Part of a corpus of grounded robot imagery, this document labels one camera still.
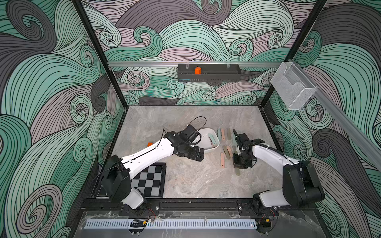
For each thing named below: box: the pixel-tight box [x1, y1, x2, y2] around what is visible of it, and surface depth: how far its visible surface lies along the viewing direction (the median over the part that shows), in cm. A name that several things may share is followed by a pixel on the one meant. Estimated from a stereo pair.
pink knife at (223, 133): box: [221, 128, 226, 141], surface depth 105 cm
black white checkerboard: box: [130, 162, 167, 198], surface depth 79 cm
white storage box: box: [191, 127, 220, 154], surface depth 100 cm
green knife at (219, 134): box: [216, 127, 222, 142], surface depth 106 cm
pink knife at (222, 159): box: [220, 152, 225, 169], surface depth 92 cm
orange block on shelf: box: [194, 66, 202, 75], surface depth 92 cm
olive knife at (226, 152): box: [221, 144, 231, 160], surface depth 96 cm
